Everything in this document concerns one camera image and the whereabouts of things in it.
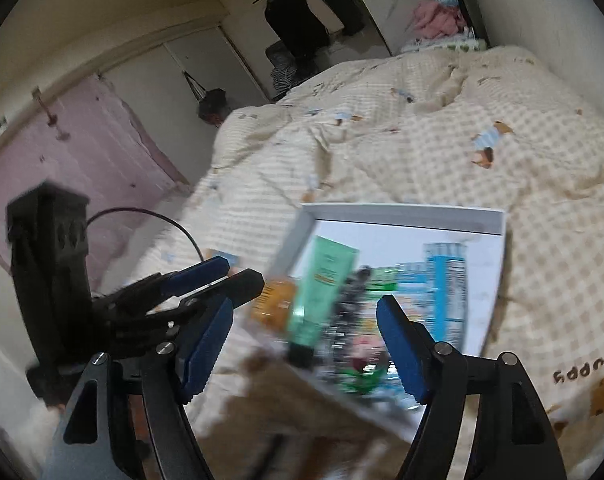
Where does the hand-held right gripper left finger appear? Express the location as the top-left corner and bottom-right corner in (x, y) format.
(42, 297), (234, 480)

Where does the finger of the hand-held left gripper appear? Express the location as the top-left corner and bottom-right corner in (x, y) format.
(93, 255), (231, 322)
(116, 268), (266, 349)

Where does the black hanging bag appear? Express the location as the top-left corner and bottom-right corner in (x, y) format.
(182, 71), (229, 125)

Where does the black hanging garment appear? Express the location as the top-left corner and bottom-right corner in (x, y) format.
(264, 0), (331, 59)
(315, 0), (367, 37)

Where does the dark snack packet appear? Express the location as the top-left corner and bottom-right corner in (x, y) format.
(326, 269), (373, 362)

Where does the black cable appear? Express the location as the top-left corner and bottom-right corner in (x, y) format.
(84, 207), (203, 267)

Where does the white cardboard box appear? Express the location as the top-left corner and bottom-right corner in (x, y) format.
(269, 202), (507, 442)

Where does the beige checked quilt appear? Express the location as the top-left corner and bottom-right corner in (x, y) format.
(127, 45), (604, 480)

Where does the pink cloth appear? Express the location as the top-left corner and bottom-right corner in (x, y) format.
(408, 1), (468, 42)

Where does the pink curtain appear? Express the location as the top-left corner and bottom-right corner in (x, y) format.
(0, 76), (191, 283)

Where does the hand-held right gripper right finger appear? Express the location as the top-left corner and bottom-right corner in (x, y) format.
(376, 294), (567, 480)

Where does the light blue snack packet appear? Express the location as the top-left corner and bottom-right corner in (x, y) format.
(423, 242), (471, 349)
(396, 260), (429, 312)

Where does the green patterned pillow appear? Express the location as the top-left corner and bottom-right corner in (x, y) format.
(401, 30), (488, 54)

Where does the green cosmetic tube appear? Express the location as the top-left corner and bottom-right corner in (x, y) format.
(285, 235), (361, 369)

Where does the black headboard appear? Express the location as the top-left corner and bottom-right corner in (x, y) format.
(446, 0), (491, 50)

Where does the wrapped orange bread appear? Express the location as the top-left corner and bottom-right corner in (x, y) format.
(249, 279), (299, 334)

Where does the striped cloth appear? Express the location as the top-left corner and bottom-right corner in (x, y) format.
(270, 61), (299, 94)

